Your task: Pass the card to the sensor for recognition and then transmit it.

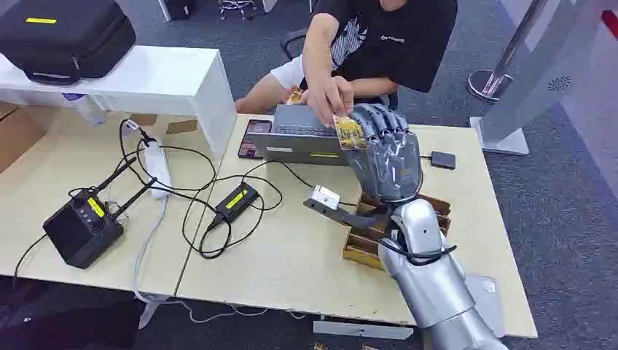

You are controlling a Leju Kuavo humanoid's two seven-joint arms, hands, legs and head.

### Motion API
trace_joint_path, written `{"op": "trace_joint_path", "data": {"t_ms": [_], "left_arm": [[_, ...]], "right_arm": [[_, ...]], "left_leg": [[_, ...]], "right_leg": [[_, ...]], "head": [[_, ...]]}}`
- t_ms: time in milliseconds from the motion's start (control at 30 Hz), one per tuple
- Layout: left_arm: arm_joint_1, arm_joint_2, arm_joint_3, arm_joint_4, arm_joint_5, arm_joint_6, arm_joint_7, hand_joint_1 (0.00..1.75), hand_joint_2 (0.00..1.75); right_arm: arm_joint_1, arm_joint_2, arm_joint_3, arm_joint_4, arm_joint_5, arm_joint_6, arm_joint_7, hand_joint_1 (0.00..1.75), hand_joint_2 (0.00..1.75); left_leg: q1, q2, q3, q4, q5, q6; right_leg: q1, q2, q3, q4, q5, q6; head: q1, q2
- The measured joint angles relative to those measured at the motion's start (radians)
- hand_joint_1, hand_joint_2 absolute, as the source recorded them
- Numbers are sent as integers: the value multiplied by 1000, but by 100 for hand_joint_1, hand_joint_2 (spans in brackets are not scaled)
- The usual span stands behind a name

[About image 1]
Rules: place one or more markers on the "brown cardboard box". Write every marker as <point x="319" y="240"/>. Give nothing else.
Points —
<point x="17" y="135"/>

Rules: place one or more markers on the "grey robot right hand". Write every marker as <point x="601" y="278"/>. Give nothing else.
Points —
<point x="391" y="164"/>

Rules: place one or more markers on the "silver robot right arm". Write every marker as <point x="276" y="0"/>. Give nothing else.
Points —
<point x="429" y="290"/>

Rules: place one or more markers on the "white power strip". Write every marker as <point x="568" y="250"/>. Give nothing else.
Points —
<point x="158" y="169"/>

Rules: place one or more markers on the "yellow printed card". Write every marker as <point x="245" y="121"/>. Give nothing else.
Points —
<point x="348" y="133"/>

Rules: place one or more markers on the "black router with antennas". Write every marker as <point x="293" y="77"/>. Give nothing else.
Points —
<point x="79" y="232"/>

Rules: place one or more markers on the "white plug adapter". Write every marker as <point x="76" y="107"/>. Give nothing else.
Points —
<point x="130" y="127"/>

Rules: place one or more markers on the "brown cardboard piece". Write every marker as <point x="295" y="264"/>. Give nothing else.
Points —
<point x="144" y="119"/>
<point x="182" y="126"/>

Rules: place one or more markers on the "person's left hand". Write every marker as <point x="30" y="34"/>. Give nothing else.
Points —
<point x="349" y="87"/>

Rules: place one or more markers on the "person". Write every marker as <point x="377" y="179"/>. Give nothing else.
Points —
<point x="386" y="43"/>

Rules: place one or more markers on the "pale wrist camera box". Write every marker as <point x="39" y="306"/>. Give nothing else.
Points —
<point x="322" y="197"/>

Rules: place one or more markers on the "black power adapter yellow label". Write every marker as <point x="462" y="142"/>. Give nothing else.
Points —
<point x="236" y="202"/>

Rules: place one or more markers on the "clear plastic wrapper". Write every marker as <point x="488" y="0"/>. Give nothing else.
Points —
<point x="118" y="212"/>

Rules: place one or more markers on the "chrome stool base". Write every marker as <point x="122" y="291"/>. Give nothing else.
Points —
<point x="236" y="7"/>

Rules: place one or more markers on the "chrome stanchion post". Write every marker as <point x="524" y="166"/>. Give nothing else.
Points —
<point x="487" y="84"/>

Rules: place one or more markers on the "white desk shelf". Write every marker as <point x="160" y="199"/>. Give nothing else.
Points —
<point x="145" y="72"/>

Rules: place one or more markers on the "black smartphone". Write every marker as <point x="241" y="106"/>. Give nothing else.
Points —
<point x="255" y="137"/>

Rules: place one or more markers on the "small black hub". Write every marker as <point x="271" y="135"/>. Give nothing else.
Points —
<point x="443" y="160"/>

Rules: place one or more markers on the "white kiosk stand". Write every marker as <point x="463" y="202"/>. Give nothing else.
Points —
<point x="531" y="72"/>

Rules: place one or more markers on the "black carrying case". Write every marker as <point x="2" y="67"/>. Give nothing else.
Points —
<point x="63" y="34"/>

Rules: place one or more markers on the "person's right hand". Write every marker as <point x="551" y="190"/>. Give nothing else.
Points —
<point x="326" y="99"/>

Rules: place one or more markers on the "flat grey card reader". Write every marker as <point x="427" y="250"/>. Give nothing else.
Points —
<point x="487" y="299"/>

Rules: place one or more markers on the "wooden card box with dividers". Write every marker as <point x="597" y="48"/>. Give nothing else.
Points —
<point x="362" y="246"/>

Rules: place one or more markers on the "grey metal desk bar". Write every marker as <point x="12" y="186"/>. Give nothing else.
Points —
<point x="362" y="330"/>

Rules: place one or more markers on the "grey laptop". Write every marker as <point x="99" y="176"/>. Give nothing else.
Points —
<point x="289" y="140"/>

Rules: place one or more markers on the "clear plastic water bottle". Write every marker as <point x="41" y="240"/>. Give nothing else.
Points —
<point x="89" y="108"/>

